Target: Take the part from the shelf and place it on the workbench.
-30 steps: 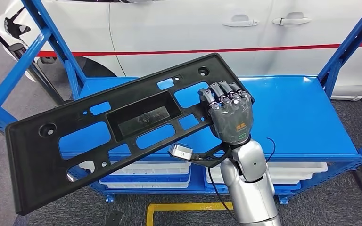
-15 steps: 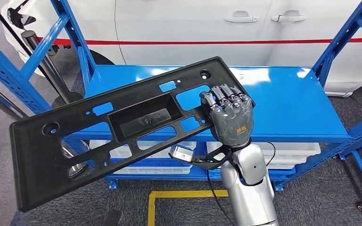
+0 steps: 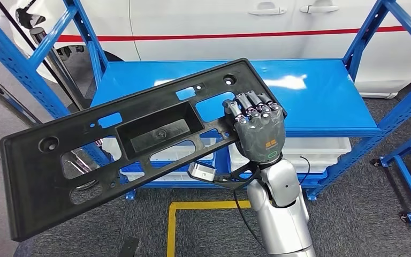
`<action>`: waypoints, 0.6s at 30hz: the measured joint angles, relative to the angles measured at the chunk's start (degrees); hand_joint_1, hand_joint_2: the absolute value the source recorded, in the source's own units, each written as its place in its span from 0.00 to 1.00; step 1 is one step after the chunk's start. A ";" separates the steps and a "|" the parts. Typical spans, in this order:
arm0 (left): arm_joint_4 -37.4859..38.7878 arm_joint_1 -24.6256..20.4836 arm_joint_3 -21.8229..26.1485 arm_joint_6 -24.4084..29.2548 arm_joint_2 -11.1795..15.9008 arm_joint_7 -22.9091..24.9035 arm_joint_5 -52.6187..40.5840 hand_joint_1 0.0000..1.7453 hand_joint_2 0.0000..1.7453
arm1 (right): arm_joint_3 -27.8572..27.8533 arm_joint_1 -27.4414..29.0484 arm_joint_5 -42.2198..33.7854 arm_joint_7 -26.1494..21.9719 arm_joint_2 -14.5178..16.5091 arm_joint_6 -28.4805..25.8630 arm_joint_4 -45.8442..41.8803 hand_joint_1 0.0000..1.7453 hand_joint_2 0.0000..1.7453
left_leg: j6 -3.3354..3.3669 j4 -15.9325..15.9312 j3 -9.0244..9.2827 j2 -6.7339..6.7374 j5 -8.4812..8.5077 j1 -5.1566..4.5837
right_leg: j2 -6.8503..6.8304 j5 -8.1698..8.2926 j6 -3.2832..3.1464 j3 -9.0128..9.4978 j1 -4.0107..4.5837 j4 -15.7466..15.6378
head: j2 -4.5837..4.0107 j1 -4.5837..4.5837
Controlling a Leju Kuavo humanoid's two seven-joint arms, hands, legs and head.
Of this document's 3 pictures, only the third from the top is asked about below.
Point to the black camera bracket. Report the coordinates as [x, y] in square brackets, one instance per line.
[237, 179]
[129, 247]

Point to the blue metal shelf rack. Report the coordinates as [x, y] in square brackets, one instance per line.
[315, 95]
[404, 166]

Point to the white car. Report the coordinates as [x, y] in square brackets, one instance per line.
[209, 21]

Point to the black right camera bracket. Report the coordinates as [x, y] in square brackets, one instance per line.
[237, 179]

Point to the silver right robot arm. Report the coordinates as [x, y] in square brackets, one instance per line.
[280, 212]

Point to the chrome base stanchion post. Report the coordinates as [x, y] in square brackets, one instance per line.
[0, 92]

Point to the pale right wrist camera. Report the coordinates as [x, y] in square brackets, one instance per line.
[202, 172]

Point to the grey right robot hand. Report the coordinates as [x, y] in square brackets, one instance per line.
[262, 136]

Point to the black plastic panel part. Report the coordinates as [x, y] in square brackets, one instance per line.
[31, 198]

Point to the black left camera bracket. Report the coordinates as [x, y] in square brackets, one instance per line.
[129, 247]

